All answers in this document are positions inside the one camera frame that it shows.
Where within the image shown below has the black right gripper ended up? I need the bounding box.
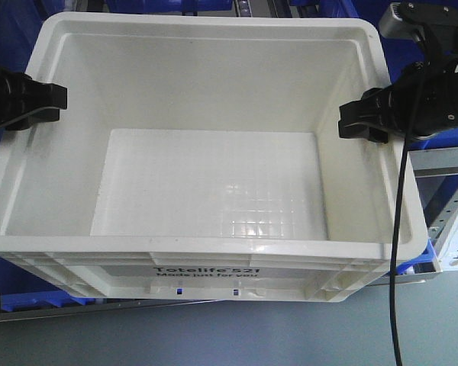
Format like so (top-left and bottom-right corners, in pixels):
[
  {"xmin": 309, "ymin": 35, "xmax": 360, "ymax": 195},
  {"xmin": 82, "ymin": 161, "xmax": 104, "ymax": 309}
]
[{"xmin": 338, "ymin": 59, "xmax": 458, "ymax": 143}]

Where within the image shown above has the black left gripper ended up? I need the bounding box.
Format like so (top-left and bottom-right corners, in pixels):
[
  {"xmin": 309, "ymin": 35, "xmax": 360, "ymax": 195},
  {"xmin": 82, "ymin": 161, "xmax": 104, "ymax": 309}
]
[{"xmin": 0, "ymin": 66, "xmax": 68, "ymax": 130}]

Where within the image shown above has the white plastic tote bin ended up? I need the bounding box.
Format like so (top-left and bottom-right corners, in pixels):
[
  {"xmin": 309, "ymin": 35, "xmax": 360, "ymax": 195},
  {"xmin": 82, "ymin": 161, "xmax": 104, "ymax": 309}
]
[{"xmin": 0, "ymin": 11, "xmax": 431, "ymax": 303}]

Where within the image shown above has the black cable right side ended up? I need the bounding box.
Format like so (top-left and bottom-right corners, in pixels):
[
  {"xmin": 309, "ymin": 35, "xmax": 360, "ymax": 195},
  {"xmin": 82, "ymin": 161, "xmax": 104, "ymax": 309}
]
[{"xmin": 389, "ymin": 75, "xmax": 424, "ymax": 366}]

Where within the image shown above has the grey camera right wrist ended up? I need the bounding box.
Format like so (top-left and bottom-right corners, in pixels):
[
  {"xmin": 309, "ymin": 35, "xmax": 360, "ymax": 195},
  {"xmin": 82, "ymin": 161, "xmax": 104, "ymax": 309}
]
[{"xmin": 378, "ymin": 2, "xmax": 416, "ymax": 40}]

